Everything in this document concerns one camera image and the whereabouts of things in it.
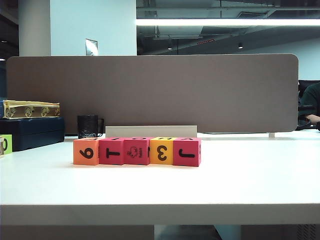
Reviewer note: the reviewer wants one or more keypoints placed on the brown fabric desk divider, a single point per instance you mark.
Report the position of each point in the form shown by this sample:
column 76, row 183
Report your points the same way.
column 175, row 95

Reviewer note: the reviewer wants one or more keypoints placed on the yellow foam block digit three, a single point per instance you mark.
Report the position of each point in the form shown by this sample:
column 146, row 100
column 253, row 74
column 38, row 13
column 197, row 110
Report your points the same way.
column 161, row 153

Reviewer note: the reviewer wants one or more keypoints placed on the red foam block letter T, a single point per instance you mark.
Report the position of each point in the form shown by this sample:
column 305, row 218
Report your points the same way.
column 111, row 153

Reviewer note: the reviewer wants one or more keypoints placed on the orange foam block digit six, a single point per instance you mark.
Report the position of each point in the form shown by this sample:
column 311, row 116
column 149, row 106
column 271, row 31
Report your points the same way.
column 86, row 155

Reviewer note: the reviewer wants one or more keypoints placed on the yellow patterned box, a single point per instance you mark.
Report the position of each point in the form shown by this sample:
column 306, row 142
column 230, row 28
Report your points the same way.
column 30, row 110

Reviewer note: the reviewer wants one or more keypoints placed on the white linear light strip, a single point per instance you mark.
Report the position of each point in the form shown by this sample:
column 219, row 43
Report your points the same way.
column 225, row 22

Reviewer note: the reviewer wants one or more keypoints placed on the red foam block letter J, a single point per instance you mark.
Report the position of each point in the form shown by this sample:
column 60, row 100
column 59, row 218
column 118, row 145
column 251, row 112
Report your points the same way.
column 186, row 155

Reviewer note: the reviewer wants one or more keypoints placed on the white divider bracket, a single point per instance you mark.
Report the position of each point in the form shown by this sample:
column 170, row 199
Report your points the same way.
column 272, row 135

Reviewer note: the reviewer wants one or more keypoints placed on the black spot lamp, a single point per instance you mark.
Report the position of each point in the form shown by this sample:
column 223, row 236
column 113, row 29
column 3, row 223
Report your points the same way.
column 240, row 45

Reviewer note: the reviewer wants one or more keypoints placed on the silver wall sign plate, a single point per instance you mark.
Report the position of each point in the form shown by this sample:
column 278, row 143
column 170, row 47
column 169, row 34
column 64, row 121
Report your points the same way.
column 91, row 47

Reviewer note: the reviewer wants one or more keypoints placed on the red foam block rabbit print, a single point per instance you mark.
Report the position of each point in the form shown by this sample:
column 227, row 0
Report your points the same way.
column 136, row 155

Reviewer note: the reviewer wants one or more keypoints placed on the person in dark green shirt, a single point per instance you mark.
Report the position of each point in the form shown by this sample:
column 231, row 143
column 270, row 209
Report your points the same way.
column 312, row 97

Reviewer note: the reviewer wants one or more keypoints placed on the black mug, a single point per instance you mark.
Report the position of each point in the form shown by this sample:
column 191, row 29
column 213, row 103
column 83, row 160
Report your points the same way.
column 86, row 126

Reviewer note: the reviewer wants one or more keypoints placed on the green foam block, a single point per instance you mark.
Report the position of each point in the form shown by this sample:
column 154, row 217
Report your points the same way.
column 7, row 145

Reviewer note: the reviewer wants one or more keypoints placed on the red illuminated sign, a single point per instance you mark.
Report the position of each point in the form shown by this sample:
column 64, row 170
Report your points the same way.
column 205, row 41

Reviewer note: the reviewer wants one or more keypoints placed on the dark blue case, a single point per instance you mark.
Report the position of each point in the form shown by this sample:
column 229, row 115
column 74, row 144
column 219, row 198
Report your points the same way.
column 32, row 132

